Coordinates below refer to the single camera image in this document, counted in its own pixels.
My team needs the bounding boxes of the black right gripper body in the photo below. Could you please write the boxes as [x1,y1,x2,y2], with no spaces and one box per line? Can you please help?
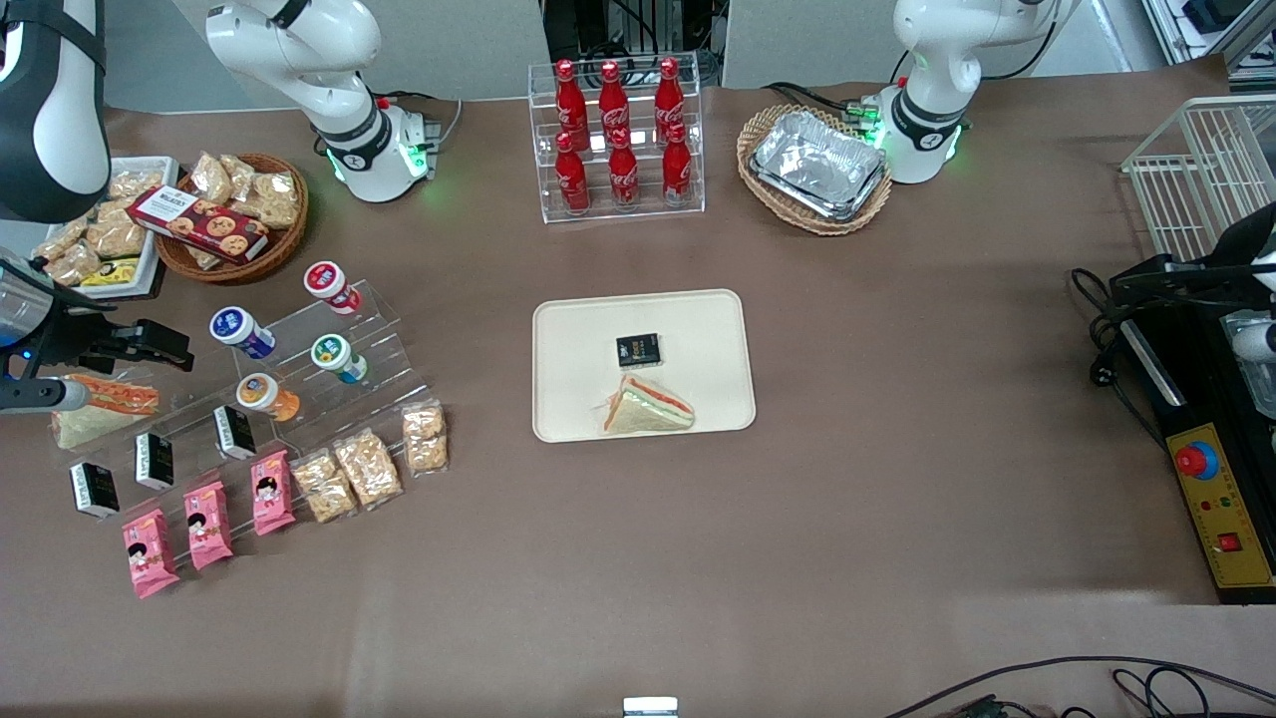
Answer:
[0,287,136,380]

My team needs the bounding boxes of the green gum bottle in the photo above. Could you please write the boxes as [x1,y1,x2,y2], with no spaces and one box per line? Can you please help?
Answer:
[311,333,369,386]

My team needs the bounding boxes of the white rectangular snack tray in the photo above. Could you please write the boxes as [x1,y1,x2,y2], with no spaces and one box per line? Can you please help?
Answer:
[30,157,181,301]

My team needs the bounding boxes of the blue gum bottle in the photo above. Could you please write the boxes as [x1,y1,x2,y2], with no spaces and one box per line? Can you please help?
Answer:
[209,306,278,362]

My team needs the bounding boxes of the orange gum bottle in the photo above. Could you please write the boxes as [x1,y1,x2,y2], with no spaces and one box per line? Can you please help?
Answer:
[236,373,301,423]

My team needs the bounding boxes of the red gum bottle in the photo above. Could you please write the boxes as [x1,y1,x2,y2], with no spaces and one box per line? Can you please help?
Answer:
[303,260,363,317]

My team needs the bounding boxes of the aluminium foil tray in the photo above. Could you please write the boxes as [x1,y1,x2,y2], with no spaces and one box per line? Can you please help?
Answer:
[750,110,887,213]
[758,170,890,223]

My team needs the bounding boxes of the beige serving tray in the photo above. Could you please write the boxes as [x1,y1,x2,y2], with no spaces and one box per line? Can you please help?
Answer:
[531,289,757,443]

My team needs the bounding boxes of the yellow snack pack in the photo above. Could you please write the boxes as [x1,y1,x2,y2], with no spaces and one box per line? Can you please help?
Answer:
[80,257,142,289]

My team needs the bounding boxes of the wrapped triangle sandwich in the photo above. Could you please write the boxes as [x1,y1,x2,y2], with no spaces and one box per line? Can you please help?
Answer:
[601,374,697,437]
[50,374,161,451]

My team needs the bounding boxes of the red cookie box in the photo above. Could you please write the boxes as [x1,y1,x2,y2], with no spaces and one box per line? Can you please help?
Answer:
[127,185,271,266]

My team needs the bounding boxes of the dark brown wicker basket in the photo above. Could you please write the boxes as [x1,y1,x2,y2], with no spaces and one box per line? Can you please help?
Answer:
[155,153,311,286]

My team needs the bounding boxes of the clear plastic container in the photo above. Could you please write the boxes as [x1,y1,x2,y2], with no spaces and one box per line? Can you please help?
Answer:
[1221,309,1276,421]

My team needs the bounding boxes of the silver metal bar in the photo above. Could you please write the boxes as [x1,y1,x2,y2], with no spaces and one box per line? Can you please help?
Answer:
[1121,319,1188,408]

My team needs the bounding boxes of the pink snack pack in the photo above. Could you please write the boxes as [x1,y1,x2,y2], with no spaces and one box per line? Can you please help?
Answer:
[121,509,182,600]
[249,450,298,538]
[182,481,235,572]

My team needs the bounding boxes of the black machine yellow panel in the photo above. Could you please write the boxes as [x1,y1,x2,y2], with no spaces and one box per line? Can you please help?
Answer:
[1110,254,1276,606]

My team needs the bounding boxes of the clear acrylic stepped stand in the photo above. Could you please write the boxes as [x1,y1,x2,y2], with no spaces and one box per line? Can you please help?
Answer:
[50,282,433,520]

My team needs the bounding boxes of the red emergency stop button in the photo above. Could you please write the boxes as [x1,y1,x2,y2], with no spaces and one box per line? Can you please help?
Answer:
[1174,441,1221,483]

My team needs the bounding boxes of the red cola bottle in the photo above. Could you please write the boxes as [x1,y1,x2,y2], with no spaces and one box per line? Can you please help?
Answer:
[554,133,592,215]
[653,58,688,136]
[661,124,695,206]
[597,62,632,141]
[554,60,591,143]
[608,130,642,211]

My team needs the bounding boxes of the light open-weave wicker basket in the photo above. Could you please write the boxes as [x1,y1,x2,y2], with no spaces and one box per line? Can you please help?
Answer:
[737,105,895,237]

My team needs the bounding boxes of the clear acrylic bottle rack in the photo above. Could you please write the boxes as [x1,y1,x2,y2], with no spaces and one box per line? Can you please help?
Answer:
[528,52,707,225]

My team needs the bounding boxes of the white wire basket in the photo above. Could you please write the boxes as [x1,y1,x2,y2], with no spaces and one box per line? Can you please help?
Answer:
[1121,95,1276,263]

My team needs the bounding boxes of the black machine power cable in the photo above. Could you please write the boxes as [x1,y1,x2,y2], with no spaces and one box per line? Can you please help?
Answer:
[1070,267,1167,450]

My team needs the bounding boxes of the aluminium frame shelf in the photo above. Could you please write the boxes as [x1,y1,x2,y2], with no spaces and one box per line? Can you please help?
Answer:
[1141,0,1276,83]

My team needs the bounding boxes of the grey arm base cable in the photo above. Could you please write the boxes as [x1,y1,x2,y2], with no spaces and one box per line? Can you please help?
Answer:
[374,92,466,153]

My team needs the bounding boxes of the looped black cable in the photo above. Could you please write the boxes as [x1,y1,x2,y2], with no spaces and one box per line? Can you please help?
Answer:
[1112,666,1276,718]

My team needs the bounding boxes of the black arm base cable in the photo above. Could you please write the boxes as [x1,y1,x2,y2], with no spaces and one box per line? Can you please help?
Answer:
[763,80,880,127]

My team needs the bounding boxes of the long black cable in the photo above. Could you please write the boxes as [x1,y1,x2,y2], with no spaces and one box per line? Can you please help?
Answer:
[882,655,1276,718]

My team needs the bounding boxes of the black equipment with cables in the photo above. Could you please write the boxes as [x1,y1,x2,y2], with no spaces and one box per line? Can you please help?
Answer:
[543,0,729,87]

